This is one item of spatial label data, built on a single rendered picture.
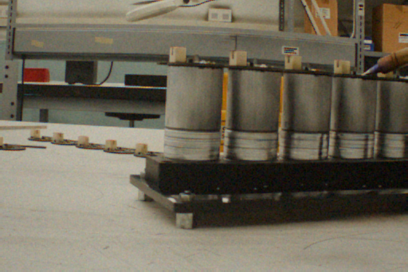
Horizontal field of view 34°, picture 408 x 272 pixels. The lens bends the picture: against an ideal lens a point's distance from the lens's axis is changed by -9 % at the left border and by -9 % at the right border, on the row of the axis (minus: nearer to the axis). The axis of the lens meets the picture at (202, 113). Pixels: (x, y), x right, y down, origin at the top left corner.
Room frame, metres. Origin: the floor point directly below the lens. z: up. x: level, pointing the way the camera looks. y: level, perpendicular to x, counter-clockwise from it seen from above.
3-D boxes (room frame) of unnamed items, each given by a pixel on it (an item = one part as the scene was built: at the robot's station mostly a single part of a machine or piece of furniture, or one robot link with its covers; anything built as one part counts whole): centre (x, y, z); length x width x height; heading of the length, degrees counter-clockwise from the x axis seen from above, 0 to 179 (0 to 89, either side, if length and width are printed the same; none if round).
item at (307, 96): (0.34, -0.05, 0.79); 0.02 x 0.02 x 0.05
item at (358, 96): (0.35, -0.08, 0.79); 0.02 x 0.02 x 0.05
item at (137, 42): (2.59, 0.08, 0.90); 1.30 x 0.06 x 0.12; 92
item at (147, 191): (0.32, -0.05, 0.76); 0.16 x 0.07 x 0.01; 110
